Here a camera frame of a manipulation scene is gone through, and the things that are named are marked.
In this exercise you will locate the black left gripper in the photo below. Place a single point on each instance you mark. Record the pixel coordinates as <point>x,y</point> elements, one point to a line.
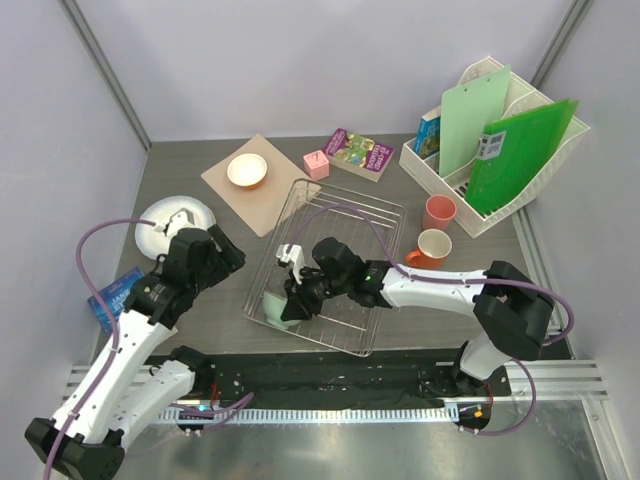
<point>228,259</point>

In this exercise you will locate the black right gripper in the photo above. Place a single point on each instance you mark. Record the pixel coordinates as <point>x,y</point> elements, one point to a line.
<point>297,308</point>

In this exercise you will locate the mint green bowl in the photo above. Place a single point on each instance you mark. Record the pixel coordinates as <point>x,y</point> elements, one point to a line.
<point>273,307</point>

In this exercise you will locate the white ceramic plate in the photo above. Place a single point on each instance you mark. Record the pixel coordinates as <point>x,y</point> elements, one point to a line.
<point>150,243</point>

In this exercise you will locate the orange bowl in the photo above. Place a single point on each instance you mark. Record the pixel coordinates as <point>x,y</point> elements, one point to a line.
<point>247,170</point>

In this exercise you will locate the orange mug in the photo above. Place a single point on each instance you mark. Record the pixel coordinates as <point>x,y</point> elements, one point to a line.
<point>433,247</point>

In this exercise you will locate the pink plastic cup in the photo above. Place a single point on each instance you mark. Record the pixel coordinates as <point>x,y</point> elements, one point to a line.
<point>439,211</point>

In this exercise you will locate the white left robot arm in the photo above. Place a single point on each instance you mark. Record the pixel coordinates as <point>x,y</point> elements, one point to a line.
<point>87,437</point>

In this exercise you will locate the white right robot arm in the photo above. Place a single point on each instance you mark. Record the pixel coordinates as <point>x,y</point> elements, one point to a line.
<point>512,311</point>

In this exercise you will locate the Jane Eyre book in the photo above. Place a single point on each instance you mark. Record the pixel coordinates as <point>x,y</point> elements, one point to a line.
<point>114,296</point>

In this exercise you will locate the beige cutting board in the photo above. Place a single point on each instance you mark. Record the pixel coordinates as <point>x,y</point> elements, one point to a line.
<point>258,207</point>

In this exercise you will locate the pink cube power adapter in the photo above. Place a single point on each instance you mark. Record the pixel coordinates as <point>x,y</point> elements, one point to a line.
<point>316,165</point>

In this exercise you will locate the purple treehouse book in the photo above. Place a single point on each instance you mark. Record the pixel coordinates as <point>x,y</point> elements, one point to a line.
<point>358,154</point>

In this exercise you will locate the blue book in organizer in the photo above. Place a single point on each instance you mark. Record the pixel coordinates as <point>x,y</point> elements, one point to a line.
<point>427,140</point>

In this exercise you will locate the light green clipboard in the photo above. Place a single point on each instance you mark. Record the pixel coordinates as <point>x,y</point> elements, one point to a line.
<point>465,111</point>

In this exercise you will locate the bright green folder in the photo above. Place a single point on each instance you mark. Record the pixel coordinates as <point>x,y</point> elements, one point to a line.
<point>512,151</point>

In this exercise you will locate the metal wire dish rack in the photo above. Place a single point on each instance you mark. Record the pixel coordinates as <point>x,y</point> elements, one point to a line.
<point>369,226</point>

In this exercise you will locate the perforated aluminium rail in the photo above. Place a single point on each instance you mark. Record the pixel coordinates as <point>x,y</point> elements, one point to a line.
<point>446,414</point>

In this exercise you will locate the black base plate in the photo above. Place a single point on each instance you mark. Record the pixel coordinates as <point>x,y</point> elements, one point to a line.
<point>386,379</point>

